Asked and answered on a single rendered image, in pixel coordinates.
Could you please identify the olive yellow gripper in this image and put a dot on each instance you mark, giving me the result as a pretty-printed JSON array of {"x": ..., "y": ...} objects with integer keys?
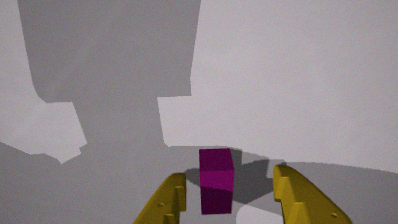
[{"x": 301, "y": 201}]

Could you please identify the magenta rectangular block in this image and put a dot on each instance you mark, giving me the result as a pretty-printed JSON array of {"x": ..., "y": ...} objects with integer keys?
[{"x": 216, "y": 181}]

